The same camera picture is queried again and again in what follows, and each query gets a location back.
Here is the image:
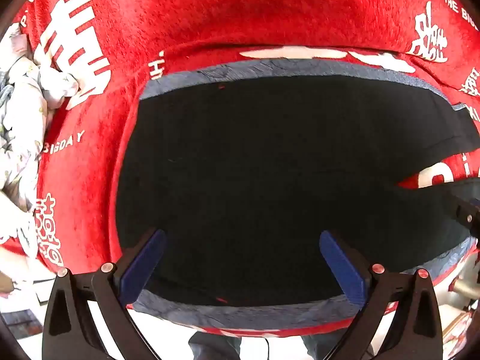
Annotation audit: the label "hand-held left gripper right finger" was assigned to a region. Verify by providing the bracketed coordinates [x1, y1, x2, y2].
[319, 230, 444, 360]

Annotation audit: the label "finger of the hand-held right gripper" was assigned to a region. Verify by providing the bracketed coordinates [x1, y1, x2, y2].
[449, 194, 480, 239]

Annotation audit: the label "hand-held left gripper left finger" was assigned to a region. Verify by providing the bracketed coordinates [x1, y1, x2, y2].
[41, 228, 167, 360]

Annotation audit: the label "dark navy pants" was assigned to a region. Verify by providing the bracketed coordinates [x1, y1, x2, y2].
[114, 58, 480, 331]

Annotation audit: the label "person's legs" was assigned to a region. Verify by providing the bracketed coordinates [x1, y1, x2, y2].
[187, 332, 340, 360]

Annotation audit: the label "white floral cloth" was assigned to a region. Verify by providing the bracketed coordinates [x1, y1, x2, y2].
[0, 22, 81, 256]

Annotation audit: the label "red printed blanket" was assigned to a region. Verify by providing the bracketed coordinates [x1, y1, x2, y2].
[0, 0, 480, 340]

